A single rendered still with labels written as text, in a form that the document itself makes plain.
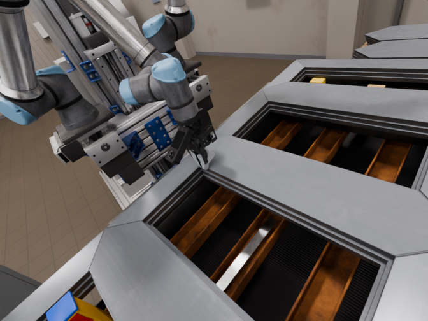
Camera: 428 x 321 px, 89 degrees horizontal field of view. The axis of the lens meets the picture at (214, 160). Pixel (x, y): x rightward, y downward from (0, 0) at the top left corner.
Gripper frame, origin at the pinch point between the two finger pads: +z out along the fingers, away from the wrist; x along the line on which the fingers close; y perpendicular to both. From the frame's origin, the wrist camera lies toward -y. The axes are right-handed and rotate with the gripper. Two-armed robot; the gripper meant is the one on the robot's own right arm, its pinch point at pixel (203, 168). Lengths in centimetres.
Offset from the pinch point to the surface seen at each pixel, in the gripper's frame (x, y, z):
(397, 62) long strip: -33, 84, 0
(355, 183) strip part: -41.4, 15.5, 0.6
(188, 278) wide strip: -21.8, -27.2, 0.8
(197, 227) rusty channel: -0.8, -13.0, 18.9
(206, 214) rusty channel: -0.3, -7.2, 18.9
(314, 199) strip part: -35.2, 6.2, 0.7
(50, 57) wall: 778, 115, 4
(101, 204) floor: 153, -37, 87
